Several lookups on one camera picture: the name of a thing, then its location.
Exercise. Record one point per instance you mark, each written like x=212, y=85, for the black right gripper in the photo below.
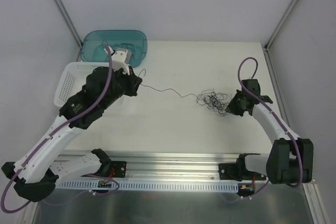
x=237, y=104

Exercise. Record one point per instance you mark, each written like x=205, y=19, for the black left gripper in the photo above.
x=132, y=84

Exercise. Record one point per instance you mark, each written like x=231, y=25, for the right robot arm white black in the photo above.
x=290, y=160

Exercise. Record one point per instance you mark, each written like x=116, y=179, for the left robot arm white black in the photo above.
x=35, y=176

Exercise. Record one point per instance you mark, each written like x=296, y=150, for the teal translucent plastic tub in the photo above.
x=134, y=41

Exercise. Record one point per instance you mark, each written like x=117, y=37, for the white perforated plastic basket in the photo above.
x=72, y=80

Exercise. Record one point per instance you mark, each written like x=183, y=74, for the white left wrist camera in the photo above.
x=120, y=60

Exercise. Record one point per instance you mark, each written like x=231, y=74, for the right aluminium frame post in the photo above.
x=285, y=16

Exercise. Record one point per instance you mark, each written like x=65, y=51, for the aluminium frame post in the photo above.
x=285, y=16
x=62, y=9

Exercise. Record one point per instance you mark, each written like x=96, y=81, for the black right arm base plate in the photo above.
x=233, y=171

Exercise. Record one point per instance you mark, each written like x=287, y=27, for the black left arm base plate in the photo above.
x=117, y=169

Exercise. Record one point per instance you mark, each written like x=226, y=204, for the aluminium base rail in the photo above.
x=180, y=167

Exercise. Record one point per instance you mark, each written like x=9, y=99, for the white slotted cable duct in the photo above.
x=143, y=185

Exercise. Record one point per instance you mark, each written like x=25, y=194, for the left aluminium frame post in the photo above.
x=62, y=9

